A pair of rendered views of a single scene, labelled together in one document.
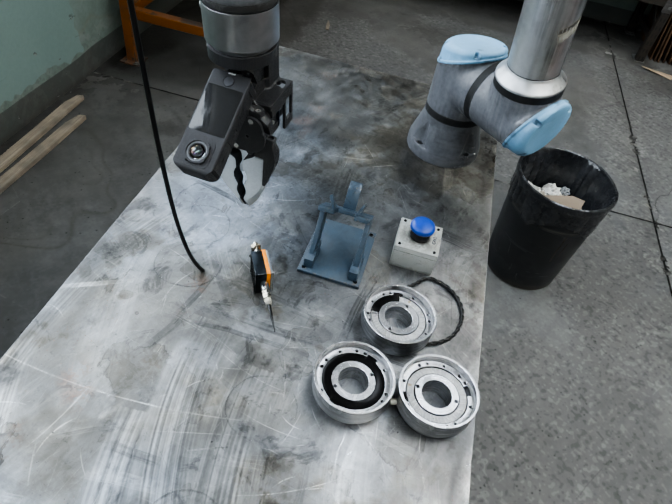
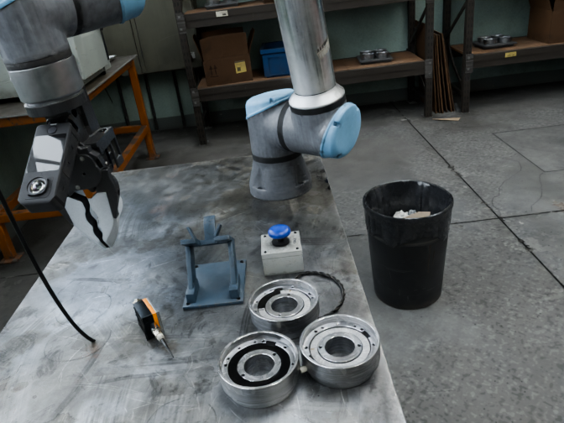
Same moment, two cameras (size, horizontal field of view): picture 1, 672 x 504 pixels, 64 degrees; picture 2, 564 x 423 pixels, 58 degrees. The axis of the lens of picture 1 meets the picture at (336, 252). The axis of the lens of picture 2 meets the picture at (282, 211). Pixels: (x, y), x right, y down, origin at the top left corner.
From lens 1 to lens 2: 0.20 m
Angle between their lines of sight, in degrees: 20
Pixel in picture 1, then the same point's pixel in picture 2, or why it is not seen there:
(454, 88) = (266, 131)
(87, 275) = not seen: outside the picture
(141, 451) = not seen: outside the picture
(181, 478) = not seen: outside the picture
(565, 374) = (490, 363)
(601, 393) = (530, 367)
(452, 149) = (288, 181)
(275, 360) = (182, 383)
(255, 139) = (91, 174)
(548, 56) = (318, 71)
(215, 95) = (43, 143)
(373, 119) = (217, 189)
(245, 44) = (54, 90)
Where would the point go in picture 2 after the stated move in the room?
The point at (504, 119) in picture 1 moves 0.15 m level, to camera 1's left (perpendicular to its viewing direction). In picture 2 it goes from (311, 133) to (237, 144)
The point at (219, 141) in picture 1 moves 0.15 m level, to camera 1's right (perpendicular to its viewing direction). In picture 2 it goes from (54, 172) to (186, 152)
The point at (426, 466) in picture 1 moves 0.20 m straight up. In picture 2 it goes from (356, 412) to (347, 274)
